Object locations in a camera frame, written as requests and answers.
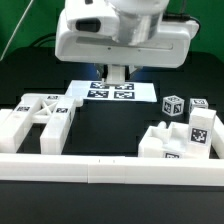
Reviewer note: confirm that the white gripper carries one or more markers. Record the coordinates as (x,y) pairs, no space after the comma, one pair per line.
(132,33)

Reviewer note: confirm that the white chair seat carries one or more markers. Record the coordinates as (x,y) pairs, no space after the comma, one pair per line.
(172,142)

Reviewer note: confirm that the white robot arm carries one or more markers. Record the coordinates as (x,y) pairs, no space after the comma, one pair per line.
(121,36)

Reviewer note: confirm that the white marker sheet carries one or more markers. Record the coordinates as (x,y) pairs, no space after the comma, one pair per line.
(95,90)

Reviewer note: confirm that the white tagged cube left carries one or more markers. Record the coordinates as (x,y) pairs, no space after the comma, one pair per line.
(173,105)

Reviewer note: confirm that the white tagged cube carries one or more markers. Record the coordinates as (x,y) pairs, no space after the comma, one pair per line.
(197,103)
(173,105)

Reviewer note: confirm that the white tagged cube right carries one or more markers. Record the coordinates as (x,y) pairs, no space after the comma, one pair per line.
(197,103)

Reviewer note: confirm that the white U-shaped obstacle fence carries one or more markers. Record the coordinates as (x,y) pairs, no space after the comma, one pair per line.
(111,169)

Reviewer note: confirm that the thin white rod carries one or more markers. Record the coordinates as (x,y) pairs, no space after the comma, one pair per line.
(15,30)

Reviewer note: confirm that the white chair back frame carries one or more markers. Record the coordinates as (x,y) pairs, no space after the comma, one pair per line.
(56,112)

